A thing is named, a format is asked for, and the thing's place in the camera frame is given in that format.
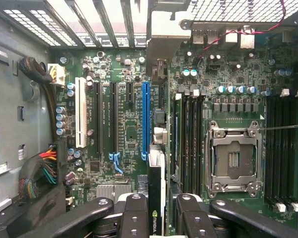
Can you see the green motherboard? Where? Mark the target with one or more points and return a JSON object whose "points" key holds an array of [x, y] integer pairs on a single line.
{"points": [[136, 111]]}

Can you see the white PCI expansion slot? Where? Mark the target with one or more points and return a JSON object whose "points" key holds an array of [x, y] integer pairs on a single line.
{"points": [[80, 111]]}

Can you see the white power connector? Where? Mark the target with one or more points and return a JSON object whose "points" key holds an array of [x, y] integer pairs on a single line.
{"points": [[59, 74]]}

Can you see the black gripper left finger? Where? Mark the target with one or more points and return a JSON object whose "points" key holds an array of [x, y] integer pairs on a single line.
{"points": [[134, 220]]}

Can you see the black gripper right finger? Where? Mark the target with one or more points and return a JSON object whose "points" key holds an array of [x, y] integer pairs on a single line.
{"points": [[193, 220]]}

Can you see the metal CPU socket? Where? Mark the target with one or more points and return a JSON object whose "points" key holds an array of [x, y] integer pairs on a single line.
{"points": [[218, 148]]}

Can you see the silver network port block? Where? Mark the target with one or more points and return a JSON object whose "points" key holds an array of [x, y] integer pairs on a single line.
{"points": [[247, 39]]}

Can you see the black plastic air shroud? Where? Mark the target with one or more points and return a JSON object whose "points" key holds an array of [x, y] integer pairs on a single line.
{"points": [[27, 218]]}

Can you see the perforated metal slot cover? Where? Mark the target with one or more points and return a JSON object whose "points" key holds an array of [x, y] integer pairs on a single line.
{"points": [[27, 24], [57, 29]]}

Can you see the short black expansion slot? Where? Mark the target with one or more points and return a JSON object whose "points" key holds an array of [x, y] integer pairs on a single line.
{"points": [[129, 93]]}

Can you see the black grey open PC case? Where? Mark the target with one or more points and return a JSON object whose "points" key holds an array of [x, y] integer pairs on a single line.
{"points": [[226, 10]]}

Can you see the silver USB port block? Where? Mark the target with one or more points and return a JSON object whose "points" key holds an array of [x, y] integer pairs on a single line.
{"points": [[204, 37]]}

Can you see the blue expansion slot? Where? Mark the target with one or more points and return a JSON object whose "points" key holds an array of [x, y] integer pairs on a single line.
{"points": [[146, 116]]}

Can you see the silver finned heatsink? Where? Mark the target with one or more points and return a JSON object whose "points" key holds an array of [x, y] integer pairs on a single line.
{"points": [[106, 192]]}

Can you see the installed black RAM stick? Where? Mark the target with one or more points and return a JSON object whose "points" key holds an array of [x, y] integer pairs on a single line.
{"points": [[178, 129]]}

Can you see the thin metal locking lever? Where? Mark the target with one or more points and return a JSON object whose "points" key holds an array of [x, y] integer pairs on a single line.
{"points": [[283, 127]]}

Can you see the small silver port block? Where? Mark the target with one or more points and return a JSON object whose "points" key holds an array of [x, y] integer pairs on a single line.
{"points": [[231, 36]]}

